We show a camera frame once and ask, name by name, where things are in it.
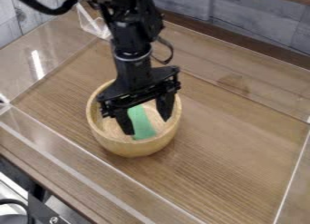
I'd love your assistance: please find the green rectangular block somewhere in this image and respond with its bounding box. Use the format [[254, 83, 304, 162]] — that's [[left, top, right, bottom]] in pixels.
[[127, 105, 157, 141]]

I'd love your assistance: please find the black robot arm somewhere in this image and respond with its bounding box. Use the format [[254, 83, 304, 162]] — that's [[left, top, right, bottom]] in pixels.
[[20, 0, 181, 135]]

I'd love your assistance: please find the black cable under table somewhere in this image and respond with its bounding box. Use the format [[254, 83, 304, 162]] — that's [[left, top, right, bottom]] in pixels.
[[0, 199, 35, 224]]

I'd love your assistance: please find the black metal table bracket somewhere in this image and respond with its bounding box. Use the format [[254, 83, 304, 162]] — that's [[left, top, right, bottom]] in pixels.
[[28, 194, 71, 224]]

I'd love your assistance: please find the round wooden bowl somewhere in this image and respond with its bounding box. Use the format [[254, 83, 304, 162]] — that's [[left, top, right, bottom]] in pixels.
[[86, 80, 182, 158]]

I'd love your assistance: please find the clear acrylic tray wall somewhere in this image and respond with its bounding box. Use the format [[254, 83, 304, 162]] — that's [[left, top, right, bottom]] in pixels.
[[0, 3, 310, 224]]

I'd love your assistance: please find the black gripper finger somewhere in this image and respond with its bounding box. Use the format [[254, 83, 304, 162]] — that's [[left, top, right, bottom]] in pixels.
[[157, 93, 175, 121], [114, 109, 135, 135]]

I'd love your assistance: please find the clear acrylic corner bracket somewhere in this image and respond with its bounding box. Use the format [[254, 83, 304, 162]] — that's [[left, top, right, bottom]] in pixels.
[[76, 4, 111, 40]]

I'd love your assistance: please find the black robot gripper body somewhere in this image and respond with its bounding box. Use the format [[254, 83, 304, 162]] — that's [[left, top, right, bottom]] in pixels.
[[96, 59, 181, 118]]

